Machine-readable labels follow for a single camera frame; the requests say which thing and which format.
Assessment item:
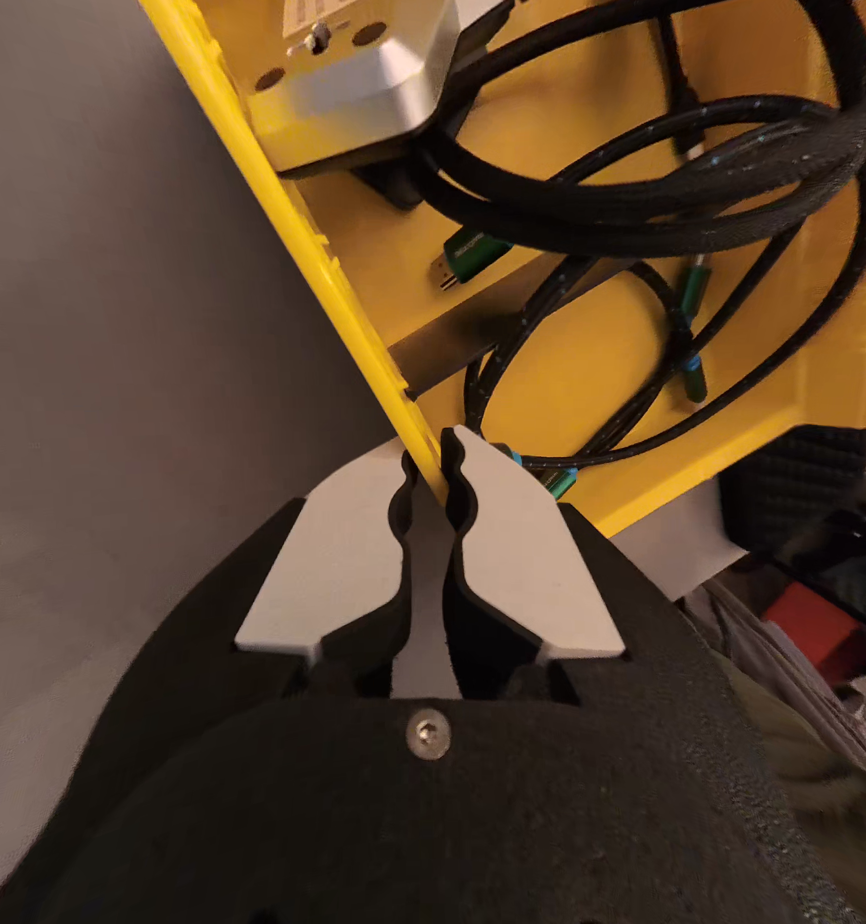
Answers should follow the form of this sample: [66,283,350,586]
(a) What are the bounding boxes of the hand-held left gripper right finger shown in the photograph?
[439,424,627,667]

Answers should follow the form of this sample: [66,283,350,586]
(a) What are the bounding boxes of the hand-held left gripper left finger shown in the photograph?
[233,439,418,667]

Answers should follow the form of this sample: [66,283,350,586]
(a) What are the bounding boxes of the braided HDMI cable green plugs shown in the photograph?
[464,130,866,502]
[429,226,515,291]

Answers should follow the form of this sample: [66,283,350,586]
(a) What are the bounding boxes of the yellow plastic bin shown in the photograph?
[137,0,866,539]

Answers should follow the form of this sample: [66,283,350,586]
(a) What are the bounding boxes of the grey cloth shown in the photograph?
[682,577,866,784]

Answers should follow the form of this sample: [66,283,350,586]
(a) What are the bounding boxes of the red box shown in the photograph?
[760,582,866,668]

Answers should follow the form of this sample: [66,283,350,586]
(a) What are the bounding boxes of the olive trousers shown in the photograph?
[707,650,866,924]

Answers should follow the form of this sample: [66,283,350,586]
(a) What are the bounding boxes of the silver adapter box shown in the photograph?
[244,0,464,176]

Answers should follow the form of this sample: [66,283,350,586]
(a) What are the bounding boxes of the braided cable slim green plugs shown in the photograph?
[649,256,715,407]

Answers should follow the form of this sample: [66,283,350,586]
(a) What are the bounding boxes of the thick black cable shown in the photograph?
[404,0,866,255]

